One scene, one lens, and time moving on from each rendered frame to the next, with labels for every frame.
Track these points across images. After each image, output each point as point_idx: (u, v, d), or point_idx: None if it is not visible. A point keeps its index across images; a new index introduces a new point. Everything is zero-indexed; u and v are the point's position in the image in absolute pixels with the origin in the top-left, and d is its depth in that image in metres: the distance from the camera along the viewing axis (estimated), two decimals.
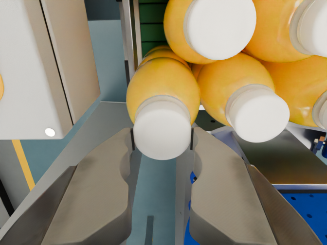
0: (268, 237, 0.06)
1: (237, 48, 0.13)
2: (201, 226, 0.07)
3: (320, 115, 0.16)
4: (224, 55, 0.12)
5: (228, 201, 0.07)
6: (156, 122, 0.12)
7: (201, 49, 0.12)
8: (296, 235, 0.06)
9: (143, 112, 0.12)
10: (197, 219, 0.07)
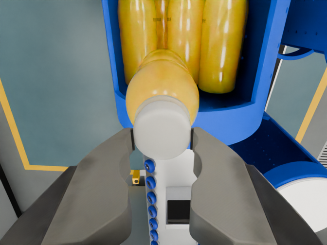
0: (268, 237, 0.06)
1: None
2: (201, 226, 0.07)
3: None
4: None
5: (228, 201, 0.07)
6: (156, 121, 0.12)
7: None
8: (296, 235, 0.06)
9: (143, 111, 0.12)
10: (197, 219, 0.07)
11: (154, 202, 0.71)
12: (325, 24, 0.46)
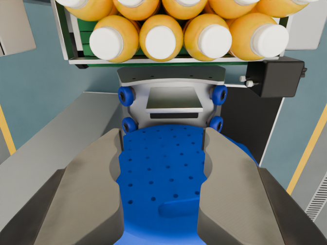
0: (278, 242, 0.06)
1: (81, 1, 0.24)
2: (209, 227, 0.07)
3: (147, 45, 0.27)
4: (70, 3, 0.23)
5: (238, 203, 0.07)
6: None
7: (57, 0, 0.23)
8: (307, 242, 0.06)
9: None
10: (205, 219, 0.07)
11: None
12: None
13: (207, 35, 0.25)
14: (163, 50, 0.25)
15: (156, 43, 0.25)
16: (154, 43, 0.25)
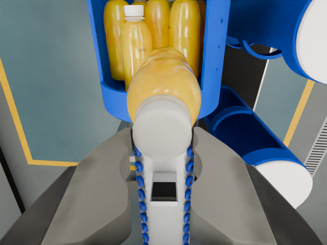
0: (268, 237, 0.06)
1: (181, 147, 0.14)
2: (201, 226, 0.07)
3: None
4: (166, 158, 0.13)
5: (228, 201, 0.07)
6: None
7: (145, 153, 0.13)
8: (296, 235, 0.06)
9: None
10: (197, 219, 0.07)
11: (142, 184, 0.79)
12: (281, 26, 0.55)
13: None
14: None
15: None
16: None
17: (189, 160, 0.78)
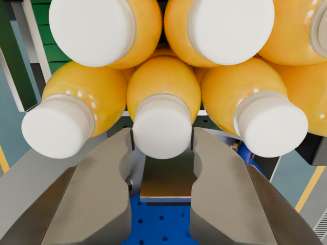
0: (268, 237, 0.06)
1: None
2: (201, 226, 0.07)
3: (137, 129, 0.14)
4: None
5: (229, 201, 0.07)
6: None
7: None
8: (296, 235, 0.06)
9: None
10: (197, 219, 0.07)
11: None
12: None
13: (259, 122, 0.12)
14: (168, 146, 0.13)
15: (154, 134, 0.13)
16: (151, 134, 0.13)
17: None
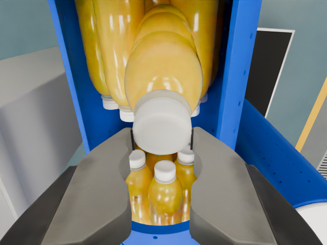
0: (268, 237, 0.06)
1: None
2: (201, 226, 0.07)
3: None
4: None
5: (228, 201, 0.07)
6: None
7: None
8: (296, 235, 0.06)
9: None
10: (197, 219, 0.07)
11: None
12: None
13: None
14: (168, 145, 0.13)
15: (154, 135, 0.13)
16: (151, 135, 0.13)
17: None
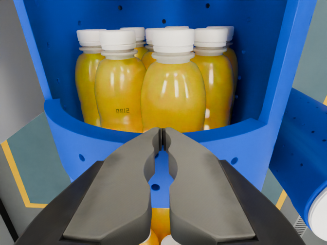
0: (246, 228, 0.07)
1: None
2: (183, 228, 0.07)
3: None
4: None
5: (207, 198, 0.08)
6: None
7: None
8: (270, 221, 0.07)
9: None
10: (178, 221, 0.07)
11: None
12: (291, 181, 0.53)
13: None
14: None
15: None
16: None
17: None
